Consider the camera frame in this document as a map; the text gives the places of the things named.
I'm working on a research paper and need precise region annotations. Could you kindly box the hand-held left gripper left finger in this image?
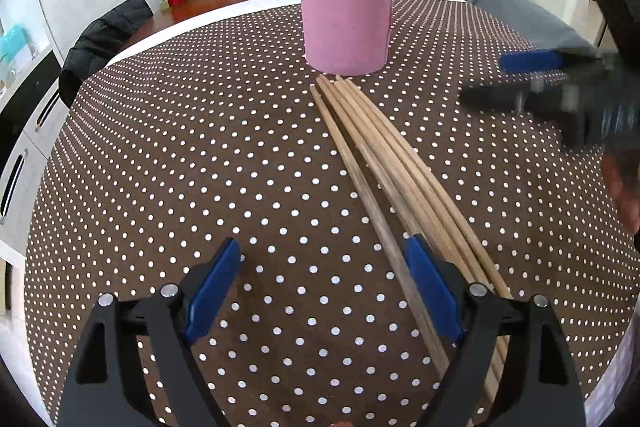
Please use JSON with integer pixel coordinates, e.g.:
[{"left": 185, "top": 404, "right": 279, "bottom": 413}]
[{"left": 59, "top": 238, "right": 242, "bottom": 427}]

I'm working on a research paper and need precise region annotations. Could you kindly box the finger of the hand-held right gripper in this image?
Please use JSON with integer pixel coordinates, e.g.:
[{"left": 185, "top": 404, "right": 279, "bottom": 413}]
[
  {"left": 459, "top": 78, "right": 577, "bottom": 112},
  {"left": 500, "top": 48, "right": 617, "bottom": 74}
]

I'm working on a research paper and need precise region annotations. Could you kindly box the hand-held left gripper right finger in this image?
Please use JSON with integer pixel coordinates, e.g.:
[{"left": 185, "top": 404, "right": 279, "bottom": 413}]
[{"left": 404, "top": 234, "right": 587, "bottom": 427}]

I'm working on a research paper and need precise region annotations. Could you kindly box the row of wooden chopsticks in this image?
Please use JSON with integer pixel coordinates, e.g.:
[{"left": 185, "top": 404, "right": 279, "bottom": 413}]
[{"left": 310, "top": 74, "right": 514, "bottom": 405}]

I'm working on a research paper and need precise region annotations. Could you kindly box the pink cup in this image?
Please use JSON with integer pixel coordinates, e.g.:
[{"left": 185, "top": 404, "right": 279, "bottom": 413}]
[{"left": 296, "top": 0, "right": 397, "bottom": 76}]

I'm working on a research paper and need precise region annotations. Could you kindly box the person's right hand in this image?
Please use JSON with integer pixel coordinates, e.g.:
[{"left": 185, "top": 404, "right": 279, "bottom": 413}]
[{"left": 600, "top": 141, "right": 640, "bottom": 254}]

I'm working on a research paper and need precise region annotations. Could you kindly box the grey padded chair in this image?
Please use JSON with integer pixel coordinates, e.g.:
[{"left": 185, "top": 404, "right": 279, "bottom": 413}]
[{"left": 467, "top": 0, "right": 610, "bottom": 74}]

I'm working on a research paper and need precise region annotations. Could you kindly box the brown polka dot tablecloth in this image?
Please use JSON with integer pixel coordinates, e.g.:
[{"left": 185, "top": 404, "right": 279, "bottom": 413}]
[{"left": 22, "top": 0, "right": 640, "bottom": 427}]

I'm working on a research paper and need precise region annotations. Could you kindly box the white black sideboard cabinet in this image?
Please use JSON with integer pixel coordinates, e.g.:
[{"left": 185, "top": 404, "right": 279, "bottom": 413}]
[{"left": 0, "top": 0, "right": 72, "bottom": 230}]

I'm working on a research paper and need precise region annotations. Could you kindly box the black jacket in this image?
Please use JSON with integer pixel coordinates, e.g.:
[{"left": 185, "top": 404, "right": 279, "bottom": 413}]
[{"left": 58, "top": 0, "right": 155, "bottom": 106}]

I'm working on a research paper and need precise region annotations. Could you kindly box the blue white humidifier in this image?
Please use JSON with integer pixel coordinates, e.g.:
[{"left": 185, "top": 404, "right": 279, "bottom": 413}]
[{"left": 0, "top": 24, "right": 37, "bottom": 74}]

